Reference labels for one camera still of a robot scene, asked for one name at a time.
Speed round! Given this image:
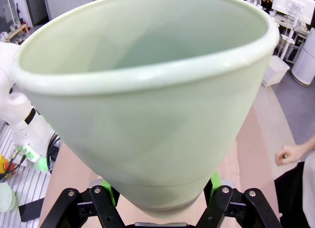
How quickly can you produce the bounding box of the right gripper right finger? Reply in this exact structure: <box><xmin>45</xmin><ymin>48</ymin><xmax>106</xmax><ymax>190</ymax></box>
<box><xmin>196</xmin><ymin>170</ymin><xmax>284</xmax><ymax>228</ymax></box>

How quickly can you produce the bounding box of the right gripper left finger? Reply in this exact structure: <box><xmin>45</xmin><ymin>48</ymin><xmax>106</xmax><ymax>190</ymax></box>
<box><xmin>40</xmin><ymin>178</ymin><xmax>127</xmax><ymax>228</ymax></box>

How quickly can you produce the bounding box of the pale green plastic cup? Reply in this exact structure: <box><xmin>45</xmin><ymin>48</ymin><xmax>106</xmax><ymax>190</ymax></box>
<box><xmin>11</xmin><ymin>0</ymin><xmax>281</xmax><ymax>220</ymax></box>

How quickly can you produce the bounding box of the person's right forearm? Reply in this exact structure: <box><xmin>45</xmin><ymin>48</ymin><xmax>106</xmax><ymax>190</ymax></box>
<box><xmin>304</xmin><ymin>135</ymin><xmax>315</xmax><ymax>156</ymax></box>

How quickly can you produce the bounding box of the person's right hand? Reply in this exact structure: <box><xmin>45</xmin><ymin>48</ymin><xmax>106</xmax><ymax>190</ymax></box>
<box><xmin>275</xmin><ymin>144</ymin><xmax>308</xmax><ymax>166</ymax></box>

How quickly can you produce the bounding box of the black flat rectangular pad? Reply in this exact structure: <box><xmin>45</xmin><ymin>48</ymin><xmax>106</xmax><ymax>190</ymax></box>
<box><xmin>18</xmin><ymin>199</ymin><xmax>44</xmax><ymax>223</ymax></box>

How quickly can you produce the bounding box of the person in beige t-shirt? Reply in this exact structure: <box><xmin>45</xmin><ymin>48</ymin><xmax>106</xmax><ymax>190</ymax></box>
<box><xmin>274</xmin><ymin>154</ymin><xmax>315</xmax><ymax>228</ymax></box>

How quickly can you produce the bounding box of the pale green round disc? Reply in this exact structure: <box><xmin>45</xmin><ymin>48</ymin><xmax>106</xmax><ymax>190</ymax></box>
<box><xmin>0</xmin><ymin>182</ymin><xmax>17</xmax><ymax>212</ymax></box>

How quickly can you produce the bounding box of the yellow emergency stop box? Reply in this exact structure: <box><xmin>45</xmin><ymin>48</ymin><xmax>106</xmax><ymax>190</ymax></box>
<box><xmin>0</xmin><ymin>154</ymin><xmax>16</xmax><ymax>176</ymax></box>

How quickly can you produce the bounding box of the white cardboard box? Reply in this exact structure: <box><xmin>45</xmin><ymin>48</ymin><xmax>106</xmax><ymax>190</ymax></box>
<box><xmin>261</xmin><ymin>55</ymin><xmax>291</xmax><ymax>88</ymax></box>

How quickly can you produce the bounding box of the small wooden side table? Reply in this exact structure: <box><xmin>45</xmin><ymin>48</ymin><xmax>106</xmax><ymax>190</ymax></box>
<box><xmin>0</xmin><ymin>23</ymin><xmax>31</xmax><ymax>44</ymax></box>

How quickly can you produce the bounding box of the white framed board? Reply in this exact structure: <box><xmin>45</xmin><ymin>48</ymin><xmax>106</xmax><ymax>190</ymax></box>
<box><xmin>271</xmin><ymin>0</ymin><xmax>314</xmax><ymax>25</ymax></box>

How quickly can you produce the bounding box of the grey slotted metal base plate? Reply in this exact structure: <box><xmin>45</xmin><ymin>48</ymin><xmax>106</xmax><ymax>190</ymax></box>
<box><xmin>0</xmin><ymin>124</ymin><xmax>58</xmax><ymax>228</ymax></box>

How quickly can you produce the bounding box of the white cylindrical pedestal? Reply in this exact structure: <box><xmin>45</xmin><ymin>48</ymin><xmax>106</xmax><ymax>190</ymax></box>
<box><xmin>291</xmin><ymin>28</ymin><xmax>315</xmax><ymax>86</ymax></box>

